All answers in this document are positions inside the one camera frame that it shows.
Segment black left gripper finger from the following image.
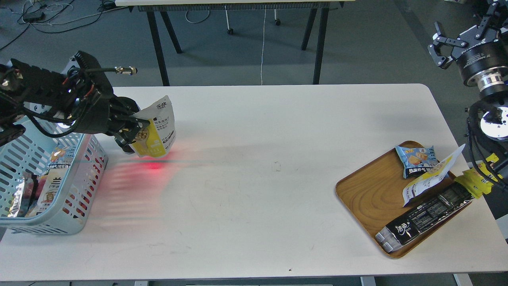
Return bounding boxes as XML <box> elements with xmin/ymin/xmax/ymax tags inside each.
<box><xmin>113</xmin><ymin>127</ymin><xmax>144</xmax><ymax>154</ymax></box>
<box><xmin>119</xmin><ymin>112</ymin><xmax>150</xmax><ymax>131</ymax></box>

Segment round wooden tray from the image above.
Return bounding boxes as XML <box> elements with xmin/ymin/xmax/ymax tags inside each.
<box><xmin>336</xmin><ymin>148</ymin><xmax>470</xmax><ymax>258</ymax></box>

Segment light blue plastic basket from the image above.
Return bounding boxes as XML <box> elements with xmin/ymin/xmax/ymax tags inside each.
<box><xmin>0</xmin><ymin>56</ymin><xmax>108</xmax><ymax>235</ymax></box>

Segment long black snack package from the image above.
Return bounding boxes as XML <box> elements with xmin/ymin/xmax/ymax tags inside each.
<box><xmin>374</xmin><ymin>183</ymin><xmax>474</xmax><ymax>253</ymax></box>

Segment white hanging cable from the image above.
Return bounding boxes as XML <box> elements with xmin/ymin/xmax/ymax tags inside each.
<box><xmin>260</xmin><ymin>8</ymin><xmax>266</xmax><ymax>85</ymax></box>

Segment black floor cables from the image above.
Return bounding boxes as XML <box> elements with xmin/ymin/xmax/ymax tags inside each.
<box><xmin>0</xmin><ymin>0</ymin><xmax>119</xmax><ymax>52</ymax></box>

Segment blue snack packet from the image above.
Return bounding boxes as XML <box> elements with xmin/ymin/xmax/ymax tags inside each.
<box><xmin>395</xmin><ymin>145</ymin><xmax>439</xmax><ymax>179</ymax></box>

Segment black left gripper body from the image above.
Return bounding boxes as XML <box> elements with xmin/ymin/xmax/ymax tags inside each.
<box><xmin>74</xmin><ymin>94</ymin><xmax>140</xmax><ymax>136</ymax></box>

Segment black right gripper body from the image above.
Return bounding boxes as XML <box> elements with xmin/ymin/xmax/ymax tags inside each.
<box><xmin>452</xmin><ymin>28</ymin><xmax>507</xmax><ymax>87</ymax></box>

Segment snack packets inside basket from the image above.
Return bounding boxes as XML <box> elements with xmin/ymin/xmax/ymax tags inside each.
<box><xmin>7</xmin><ymin>144</ymin><xmax>77</xmax><ymax>217</ymax></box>

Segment yellow cartoon snack packet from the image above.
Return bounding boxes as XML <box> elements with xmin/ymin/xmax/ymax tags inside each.
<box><xmin>454</xmin><ymin>153</ymin><xmax>499</xmax><ymax>199</ymax></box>

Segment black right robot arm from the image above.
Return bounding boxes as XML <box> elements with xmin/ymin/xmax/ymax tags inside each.
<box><xmin>427</xmin><ymin>0</ymin><xmax>508</xmax><ymax>191</ymax></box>

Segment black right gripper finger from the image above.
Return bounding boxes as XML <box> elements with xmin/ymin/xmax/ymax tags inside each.
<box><xmin>428</xmin><ymin>21</ymin><xmax>465</xmax><ymax>70</ymax></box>
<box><xmin>475</xmin><ymin>0</ymin><xmax>508</xmax><ymax>40</ymax></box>

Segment black leg background table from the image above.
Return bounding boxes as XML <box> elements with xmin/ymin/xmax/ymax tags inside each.
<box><xmin>115</xmin><ymin>0</ymin><xmax>345</xmax><ymax>86</ymax></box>

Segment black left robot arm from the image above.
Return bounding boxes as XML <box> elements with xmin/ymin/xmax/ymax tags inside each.
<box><xmin>0</xmin><ymin>50</ymin><xmax>150</xmax><ymax>154</ymax></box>

